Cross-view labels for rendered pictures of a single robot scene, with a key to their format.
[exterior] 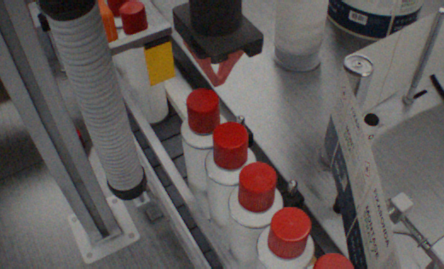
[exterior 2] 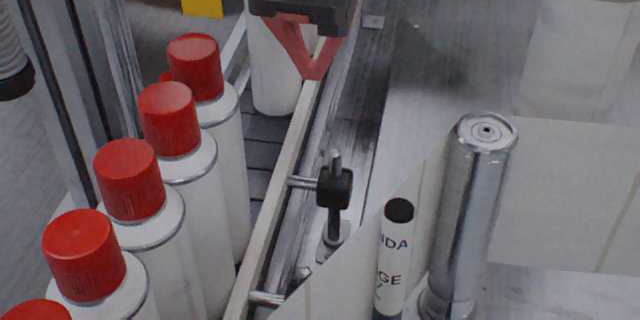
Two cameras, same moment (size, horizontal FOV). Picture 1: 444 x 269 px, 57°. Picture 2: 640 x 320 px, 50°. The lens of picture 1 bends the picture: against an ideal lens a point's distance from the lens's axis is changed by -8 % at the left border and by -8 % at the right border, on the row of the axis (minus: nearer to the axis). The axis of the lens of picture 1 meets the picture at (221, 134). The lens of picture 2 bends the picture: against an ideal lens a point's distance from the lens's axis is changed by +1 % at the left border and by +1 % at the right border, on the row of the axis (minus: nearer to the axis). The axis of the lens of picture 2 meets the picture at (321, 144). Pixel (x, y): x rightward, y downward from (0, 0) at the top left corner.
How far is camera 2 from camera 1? 0.29 m
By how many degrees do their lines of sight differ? 27
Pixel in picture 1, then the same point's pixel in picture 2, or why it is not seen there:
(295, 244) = (52, 263)
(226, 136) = (157, 96)
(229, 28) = not seen: outside the picture
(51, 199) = not seen: hidden behind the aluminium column
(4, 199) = not seen: hidden behind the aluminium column
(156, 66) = not seen: outside the picture
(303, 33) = (550, 94)
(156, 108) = (270, 92)
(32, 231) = (36, 157)
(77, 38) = not seen: outside the picture
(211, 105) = (192, 57)
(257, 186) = (106, 167)
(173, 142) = (263, 149)
